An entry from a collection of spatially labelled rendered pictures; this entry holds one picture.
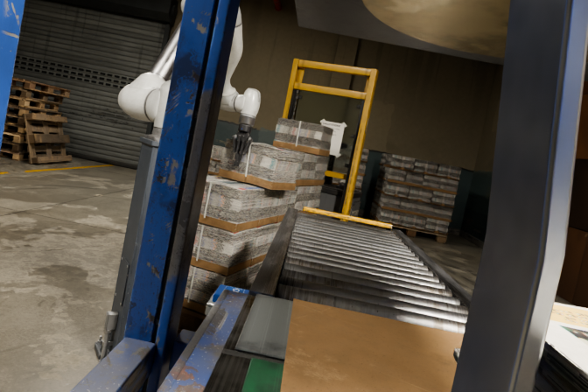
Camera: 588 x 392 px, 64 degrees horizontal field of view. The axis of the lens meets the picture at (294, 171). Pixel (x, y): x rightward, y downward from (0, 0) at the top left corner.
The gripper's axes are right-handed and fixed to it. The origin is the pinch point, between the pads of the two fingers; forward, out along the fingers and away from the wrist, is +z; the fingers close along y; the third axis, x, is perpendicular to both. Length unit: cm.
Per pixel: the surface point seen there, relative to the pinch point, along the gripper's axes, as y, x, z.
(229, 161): 6.8, -3.7, 1.6
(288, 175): -25.3, -17.6, 2.0
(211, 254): -8, 21, 51
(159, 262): -75, 166, 23
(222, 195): -8.0, 23.0, 19.8
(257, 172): -13.2, -1.5, 4.4
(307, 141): -6, -91, -27
